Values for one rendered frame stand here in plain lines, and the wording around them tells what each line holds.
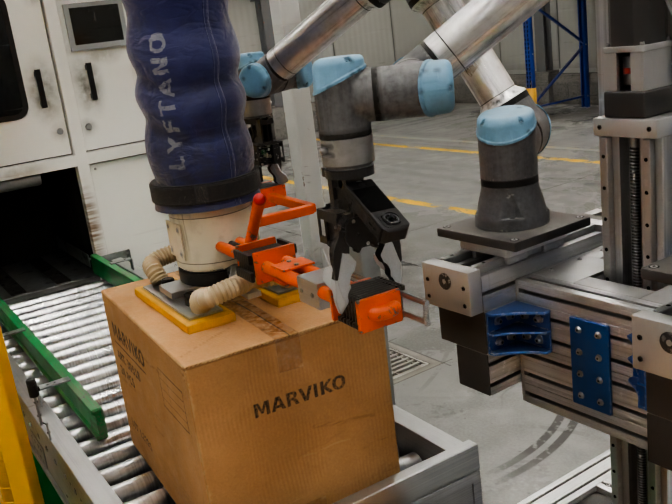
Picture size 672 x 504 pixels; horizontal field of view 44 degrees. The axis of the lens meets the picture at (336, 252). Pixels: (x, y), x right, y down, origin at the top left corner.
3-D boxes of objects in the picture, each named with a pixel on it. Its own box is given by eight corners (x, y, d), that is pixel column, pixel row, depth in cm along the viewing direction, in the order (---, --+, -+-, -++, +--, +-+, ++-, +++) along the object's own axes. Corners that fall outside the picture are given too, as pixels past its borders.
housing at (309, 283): (297, 301, 135) (293, 275, 134) (333, 290, 138) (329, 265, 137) (318, 311, 129) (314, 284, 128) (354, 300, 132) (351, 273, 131)
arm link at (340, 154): (382, 133, 115) (332, 143, 111) (385, 165, 116) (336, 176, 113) (354, 130, 122) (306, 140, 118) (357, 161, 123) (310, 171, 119)
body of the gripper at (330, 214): (362, 235, 127) (353, 158, 124) (393, 245, 120) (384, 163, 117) (319, 247, 124) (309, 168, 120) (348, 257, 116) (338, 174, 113)
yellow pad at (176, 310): (135, 296, 184) (130, 274, 182) (177, 284, 188) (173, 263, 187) (188, 336, 155) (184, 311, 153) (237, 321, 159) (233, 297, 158)
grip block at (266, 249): (235, 277, 153) (230, 246, 152) (281, 264, 158) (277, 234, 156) (254, 286, 146) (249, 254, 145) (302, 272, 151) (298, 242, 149)
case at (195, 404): (132, 443, 202) (100, 289, 191) (279, 393, 219) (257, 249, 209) (221, 568, 150) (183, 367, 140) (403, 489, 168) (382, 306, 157)
